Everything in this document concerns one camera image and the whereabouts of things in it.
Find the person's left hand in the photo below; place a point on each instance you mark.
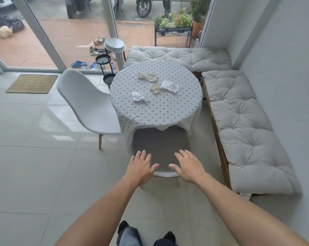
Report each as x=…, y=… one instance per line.
x=140, y=169

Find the person's right hand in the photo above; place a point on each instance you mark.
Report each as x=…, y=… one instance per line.
x=190, y=169

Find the person's right middle finger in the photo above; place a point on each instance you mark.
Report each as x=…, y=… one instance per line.
x=184, y=155

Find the person's left little finger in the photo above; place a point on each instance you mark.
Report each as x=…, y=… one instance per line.
x=132, y=160

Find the person's left middle finger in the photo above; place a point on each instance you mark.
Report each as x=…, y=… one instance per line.
x=144, y=156

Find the person's right thumb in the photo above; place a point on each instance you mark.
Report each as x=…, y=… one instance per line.
x=174, y=167

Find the person's right little finger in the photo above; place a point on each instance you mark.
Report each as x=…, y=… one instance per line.
x=197, y=160

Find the person's left thumb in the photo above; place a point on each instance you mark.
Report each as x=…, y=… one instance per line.
x=155, y=168

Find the person's right forearm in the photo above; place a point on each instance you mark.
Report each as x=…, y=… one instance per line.
x=246, y=215

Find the person's left forearm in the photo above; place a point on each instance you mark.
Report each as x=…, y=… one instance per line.
x=98, y=215

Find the grey seat chair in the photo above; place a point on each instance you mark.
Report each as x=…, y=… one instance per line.
x=159, y=148

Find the wooden bench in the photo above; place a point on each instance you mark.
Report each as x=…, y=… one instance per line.
x=222, y=156

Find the white dotted tablecloth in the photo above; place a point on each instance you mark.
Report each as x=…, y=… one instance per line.
x=157, y=107

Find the long cream tufted cushion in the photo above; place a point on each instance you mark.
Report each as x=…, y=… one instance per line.
x=241, y=125

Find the white balled crumpled cloth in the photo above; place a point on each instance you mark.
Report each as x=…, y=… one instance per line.
x=140, y=97

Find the small beige crumpled cloth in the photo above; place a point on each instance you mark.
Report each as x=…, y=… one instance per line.
x=155, y=88

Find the white flat crumpled cloth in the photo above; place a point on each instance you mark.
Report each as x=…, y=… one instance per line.
x=171, y=86

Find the white plastic chair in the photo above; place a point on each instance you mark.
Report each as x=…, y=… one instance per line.
x=87, y=105

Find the person's left leg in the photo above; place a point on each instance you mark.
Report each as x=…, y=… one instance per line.
x=130, y=235

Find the person's leg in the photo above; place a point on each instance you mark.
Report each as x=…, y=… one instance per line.
x=168, y=239
x=130, y=235

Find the person's right leg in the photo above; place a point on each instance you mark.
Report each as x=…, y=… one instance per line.
x=168, y=239

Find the large beige crumpled cloth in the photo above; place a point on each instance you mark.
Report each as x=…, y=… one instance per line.
x=148, y=76

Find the short cream tufted cushion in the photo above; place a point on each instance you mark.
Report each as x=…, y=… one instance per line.
x=180, y=57

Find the blue sandal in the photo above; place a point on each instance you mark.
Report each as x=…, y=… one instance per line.
x=95, y=65
x=79, y=64

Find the black tiered metal stand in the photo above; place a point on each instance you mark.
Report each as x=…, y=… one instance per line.
x=103, y=59

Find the grey shoes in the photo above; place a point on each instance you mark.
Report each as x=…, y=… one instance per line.
x=96, y=51

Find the white round tray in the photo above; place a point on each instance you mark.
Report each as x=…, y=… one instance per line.
x=114, y=44

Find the beige sandals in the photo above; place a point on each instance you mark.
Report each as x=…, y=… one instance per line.
x=99, y=40

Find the black metal plant stand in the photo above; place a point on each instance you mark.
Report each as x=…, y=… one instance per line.
x=173, y=30

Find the woven straw doormat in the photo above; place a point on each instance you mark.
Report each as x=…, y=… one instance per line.
x=32, y=83

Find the terracotta plant pot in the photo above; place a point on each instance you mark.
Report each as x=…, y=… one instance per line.
x=196, y=28

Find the green potted plants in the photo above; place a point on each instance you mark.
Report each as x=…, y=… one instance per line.
x=180, y=19

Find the tall green plant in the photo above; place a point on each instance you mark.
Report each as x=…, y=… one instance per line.
x=200, y=7

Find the black motorbike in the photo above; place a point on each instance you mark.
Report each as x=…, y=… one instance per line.
x=144, y=6

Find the dark scooter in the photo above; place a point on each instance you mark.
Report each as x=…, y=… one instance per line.
x=73, y=5

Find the black bag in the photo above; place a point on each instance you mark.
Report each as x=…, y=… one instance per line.
x=14, y=24

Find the cream bag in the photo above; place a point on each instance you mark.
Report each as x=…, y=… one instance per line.
x=5, y=31

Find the white sliding door frame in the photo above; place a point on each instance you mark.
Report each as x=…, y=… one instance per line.
x=40, y=35

